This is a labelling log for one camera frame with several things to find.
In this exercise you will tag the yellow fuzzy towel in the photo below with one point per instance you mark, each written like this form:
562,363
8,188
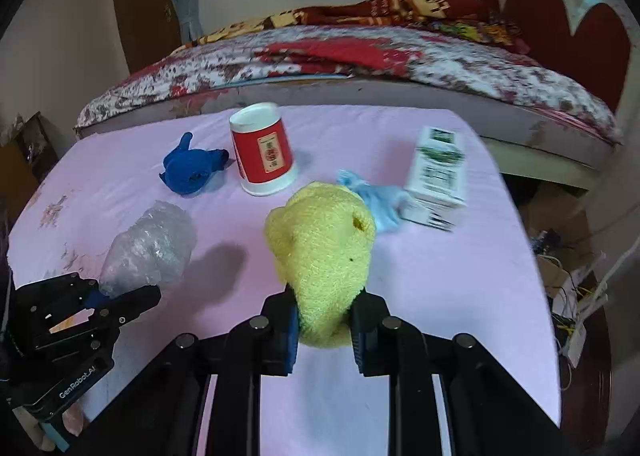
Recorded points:
320,246

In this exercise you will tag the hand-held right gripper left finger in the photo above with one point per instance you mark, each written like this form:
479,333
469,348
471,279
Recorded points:
291,341

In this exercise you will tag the red paper cup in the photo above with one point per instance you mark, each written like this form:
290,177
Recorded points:
262,156

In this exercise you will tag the person's left hand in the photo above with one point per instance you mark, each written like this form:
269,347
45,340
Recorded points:
30,431

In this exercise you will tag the brown wooden furniture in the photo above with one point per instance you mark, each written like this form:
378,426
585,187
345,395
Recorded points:
25,151

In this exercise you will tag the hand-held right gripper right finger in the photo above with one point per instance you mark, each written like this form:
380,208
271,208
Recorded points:
357,341

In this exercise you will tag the bed with floral sheet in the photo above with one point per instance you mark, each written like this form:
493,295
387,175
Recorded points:
450,76

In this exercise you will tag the pink floral tablecloth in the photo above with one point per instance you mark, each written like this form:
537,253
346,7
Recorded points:
425,286

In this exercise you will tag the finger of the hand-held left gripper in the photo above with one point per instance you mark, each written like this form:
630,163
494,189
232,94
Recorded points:
45,296
135,303

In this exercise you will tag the green and white carton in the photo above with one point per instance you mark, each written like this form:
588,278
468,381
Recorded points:
440,171

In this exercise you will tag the clear bubble wrap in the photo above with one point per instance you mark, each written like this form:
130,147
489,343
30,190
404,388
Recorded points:
150,246

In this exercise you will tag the brown wooden door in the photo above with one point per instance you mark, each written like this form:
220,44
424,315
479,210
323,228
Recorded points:
142,6

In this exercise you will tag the red heart-shaped headboard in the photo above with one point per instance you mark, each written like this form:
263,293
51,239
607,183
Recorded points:
550,21

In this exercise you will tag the white router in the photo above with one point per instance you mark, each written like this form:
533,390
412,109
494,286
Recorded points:
582,336

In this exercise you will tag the red printed blanket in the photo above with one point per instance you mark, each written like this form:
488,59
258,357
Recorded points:
400,6

